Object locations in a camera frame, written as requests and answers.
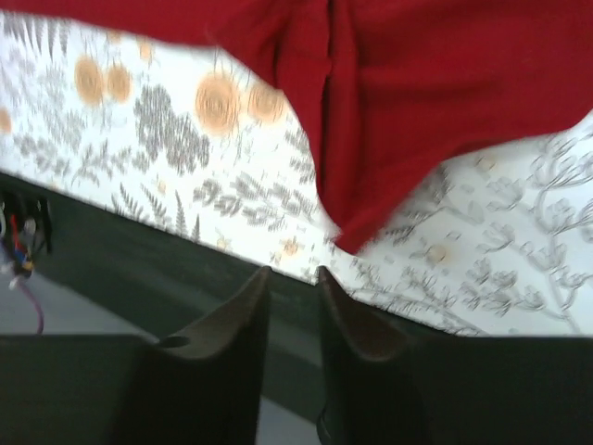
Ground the red t-shirt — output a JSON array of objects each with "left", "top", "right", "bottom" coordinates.
[{"left": 1, "top": 0, "right": 592, "bottom": 254}]

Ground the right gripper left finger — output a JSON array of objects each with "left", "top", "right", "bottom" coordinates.
[{"left": 1, "top": 267, "right": 271, "bottom": 444}]

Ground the floral table mat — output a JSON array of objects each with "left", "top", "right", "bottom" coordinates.
[{"left": 1, "top": 12, "right": 592, "bottom": 336}]

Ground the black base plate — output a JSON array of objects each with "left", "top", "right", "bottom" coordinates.
[{"left": 0, "top": 171, "right": 418, "bottom": 353}]

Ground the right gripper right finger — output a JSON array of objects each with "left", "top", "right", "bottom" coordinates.
[{"left": 317, "top": 268, "right": 592, "bottom": 444}]

